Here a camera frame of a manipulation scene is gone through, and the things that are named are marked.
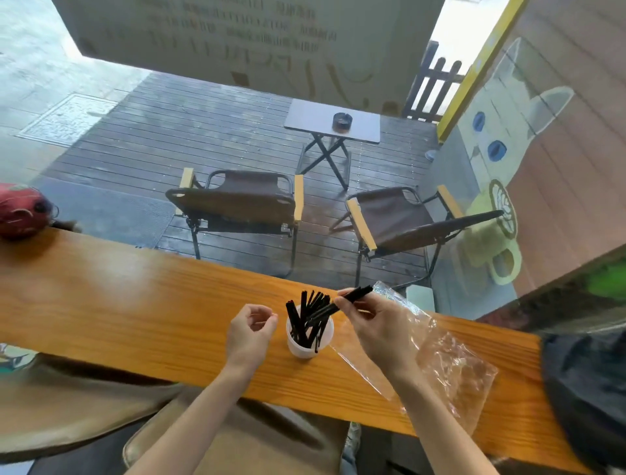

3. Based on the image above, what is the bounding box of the square metal manhole cover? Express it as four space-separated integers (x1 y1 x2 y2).
16 92 119 148

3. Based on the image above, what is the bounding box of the person's left hand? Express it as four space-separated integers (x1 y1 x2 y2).
224 303 279 375

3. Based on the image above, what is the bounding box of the brown folding camp chair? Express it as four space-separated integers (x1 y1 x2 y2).
165 167 305 278
330 184 505 290

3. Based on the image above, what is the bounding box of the dark grey bag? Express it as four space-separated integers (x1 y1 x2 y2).
540 327 626 474

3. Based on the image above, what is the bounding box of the person's left forearm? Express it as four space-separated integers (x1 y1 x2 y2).
125 362 256 475

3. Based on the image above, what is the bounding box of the person's right forearm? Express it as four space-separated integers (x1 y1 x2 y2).
391 364 500 475

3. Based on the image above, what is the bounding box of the red helmet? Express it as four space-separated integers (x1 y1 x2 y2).
0 183 60 241

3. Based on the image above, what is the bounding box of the tan leather stool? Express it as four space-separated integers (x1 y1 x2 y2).
122 386 351 475

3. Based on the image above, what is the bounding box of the clear plastic bag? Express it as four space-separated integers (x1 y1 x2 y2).
330 281 499 437

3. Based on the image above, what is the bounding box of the white paper cup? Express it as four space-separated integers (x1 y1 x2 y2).
286 313 335 360

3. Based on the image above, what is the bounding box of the black stirrer stick handful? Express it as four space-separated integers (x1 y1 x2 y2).
306 285 374 327

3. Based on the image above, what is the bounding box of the grey door mat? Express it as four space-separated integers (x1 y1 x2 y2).
28 175 177 249

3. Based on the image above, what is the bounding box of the dark wooden picket fence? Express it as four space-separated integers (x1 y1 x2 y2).
401 40 466 123

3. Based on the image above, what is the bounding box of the tan fabric cover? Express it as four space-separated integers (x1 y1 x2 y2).
0 351 183 465

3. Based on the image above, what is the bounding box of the person's right hand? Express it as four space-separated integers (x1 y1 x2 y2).
333 290 424 385

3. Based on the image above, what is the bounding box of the cat with cup window decal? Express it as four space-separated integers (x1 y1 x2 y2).
456 38 576 287

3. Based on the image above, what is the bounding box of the cluster of black stirrer sticks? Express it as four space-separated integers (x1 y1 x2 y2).
286 290 333 353

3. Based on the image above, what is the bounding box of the grey folding table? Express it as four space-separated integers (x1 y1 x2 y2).
283 98 381 192

